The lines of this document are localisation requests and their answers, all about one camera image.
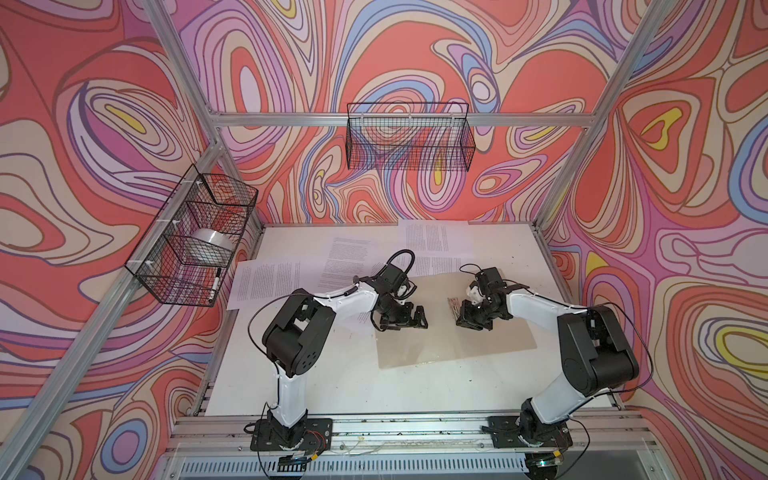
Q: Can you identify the printed paper sheet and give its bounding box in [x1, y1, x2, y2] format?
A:
[316, 236, 376, 292]
[227, 260, 301, 310]
[398, 220, 475, 277]

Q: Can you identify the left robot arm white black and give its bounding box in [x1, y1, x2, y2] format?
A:
[261, 278, 428, 429]

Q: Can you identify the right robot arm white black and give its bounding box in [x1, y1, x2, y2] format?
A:
[456, 287, 640, 445]

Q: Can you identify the printed paper sheet back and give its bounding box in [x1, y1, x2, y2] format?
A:
[398, 220, 475, 277]

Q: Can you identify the silver tape roll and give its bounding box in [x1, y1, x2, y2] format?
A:
[187, 228, 234, 267]

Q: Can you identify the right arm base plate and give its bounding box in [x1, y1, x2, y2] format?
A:
[481, 413, 573, 450]

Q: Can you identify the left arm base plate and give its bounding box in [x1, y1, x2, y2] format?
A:
[248, 417, 333, 453]

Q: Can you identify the black wire basket back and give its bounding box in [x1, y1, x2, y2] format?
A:
[345, 100, 476, 171]

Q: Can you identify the black wire basket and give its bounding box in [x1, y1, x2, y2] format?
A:
[345, 100, 476, 171]
[124, 166, 259, 307]

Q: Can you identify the black wire basket left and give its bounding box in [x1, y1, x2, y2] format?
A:
[124, 166, 259, 307]

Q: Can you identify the aluminium front rail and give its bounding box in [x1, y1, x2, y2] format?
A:
[152, 409, 676, 479]

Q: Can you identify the aluminium frame post right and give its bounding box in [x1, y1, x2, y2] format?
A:
[532, 0, 676, 235]

